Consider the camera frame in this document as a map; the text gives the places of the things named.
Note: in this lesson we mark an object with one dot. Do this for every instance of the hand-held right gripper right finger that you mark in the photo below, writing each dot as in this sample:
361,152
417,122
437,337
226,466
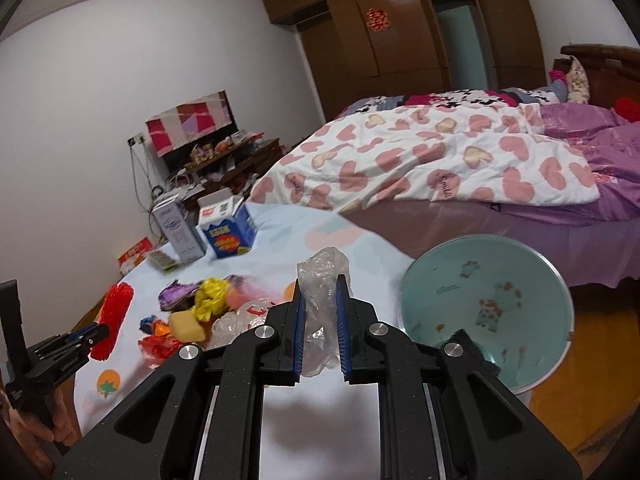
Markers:
343,332

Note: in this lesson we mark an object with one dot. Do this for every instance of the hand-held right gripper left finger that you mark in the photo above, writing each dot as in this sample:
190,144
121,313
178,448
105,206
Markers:
296,332

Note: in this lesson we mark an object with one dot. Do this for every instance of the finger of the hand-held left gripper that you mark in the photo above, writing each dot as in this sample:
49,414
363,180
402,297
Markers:
95,334

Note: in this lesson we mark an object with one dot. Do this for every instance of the red foam fruit net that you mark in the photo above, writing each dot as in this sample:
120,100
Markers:
112,315

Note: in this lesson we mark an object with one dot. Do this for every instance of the clear plastic bag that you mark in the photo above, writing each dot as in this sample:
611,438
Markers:
322,285

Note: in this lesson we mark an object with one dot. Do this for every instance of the orange and blue candy wrapper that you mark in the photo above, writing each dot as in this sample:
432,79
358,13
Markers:
152,325

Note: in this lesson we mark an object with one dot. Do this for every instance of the clear plastic packaging red print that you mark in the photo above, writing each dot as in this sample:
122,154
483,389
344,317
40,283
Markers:
235,322

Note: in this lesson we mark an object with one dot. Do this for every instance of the red orange foil wrapper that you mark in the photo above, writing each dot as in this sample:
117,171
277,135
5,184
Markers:
157,349

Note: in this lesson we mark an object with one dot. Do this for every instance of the pink translucent wrapper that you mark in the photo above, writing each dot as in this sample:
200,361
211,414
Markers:
246,290

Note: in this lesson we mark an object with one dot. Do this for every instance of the purple wrapper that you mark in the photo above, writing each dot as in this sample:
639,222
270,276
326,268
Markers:
175,294

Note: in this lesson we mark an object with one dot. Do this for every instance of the yellow sponge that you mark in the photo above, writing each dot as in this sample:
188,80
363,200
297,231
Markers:
185,327

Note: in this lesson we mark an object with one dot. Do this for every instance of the yellow wrapper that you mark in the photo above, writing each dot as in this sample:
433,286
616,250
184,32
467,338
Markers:
210,297

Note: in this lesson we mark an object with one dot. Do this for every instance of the pale green round trash bin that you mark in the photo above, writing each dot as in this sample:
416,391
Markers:
475,280

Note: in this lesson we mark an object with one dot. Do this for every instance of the person's left hand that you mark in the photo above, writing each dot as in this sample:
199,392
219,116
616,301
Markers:
62,425

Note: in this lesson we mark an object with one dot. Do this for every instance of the red and white box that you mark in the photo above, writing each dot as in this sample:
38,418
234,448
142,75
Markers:
134,256

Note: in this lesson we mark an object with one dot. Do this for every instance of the white tablecloth orange fruit print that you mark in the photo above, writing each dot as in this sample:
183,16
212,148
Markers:
320,425

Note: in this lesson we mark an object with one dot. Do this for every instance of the blue and white carton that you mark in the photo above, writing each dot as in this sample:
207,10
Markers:
230,232

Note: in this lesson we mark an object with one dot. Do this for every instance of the white cardboard box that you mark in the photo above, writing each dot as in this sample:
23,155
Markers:
175,232

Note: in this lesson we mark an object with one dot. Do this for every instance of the mauve bed sheet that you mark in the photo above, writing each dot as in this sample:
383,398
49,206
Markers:
450,230

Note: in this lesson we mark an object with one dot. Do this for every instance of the wooden television cabinet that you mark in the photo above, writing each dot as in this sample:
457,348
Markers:
250,160

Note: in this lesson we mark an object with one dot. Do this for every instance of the white blanket pink hearts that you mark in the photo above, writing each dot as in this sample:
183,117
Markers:
425,160

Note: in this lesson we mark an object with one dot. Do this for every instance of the black television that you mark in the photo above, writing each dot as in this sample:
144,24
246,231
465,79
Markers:
175,157

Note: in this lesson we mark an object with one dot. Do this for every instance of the checkered cloth television cover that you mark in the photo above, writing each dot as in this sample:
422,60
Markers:
190,120

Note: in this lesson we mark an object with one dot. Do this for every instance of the black white pink printed blanket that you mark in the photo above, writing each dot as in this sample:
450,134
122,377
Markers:
450,97

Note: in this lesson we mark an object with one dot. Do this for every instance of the brown wooden wardrobe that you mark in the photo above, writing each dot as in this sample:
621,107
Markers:
400,50

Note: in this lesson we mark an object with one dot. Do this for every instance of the red paper decoration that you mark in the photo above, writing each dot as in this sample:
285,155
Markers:
377,19

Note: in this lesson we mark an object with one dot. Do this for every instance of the purple satin quilt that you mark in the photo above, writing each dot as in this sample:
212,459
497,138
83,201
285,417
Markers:
615,160

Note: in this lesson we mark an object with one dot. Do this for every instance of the floral pillow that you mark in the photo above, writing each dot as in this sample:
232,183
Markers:
579,80

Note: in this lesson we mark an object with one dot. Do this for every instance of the red fluffy cloth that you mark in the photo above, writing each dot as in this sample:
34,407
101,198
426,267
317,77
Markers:
629,109

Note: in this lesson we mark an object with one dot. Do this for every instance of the white wall outlet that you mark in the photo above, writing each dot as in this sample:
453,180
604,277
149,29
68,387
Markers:
137,139

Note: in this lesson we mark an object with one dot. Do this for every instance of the wooden bed frame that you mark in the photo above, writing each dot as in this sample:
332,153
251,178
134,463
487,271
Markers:
610,70

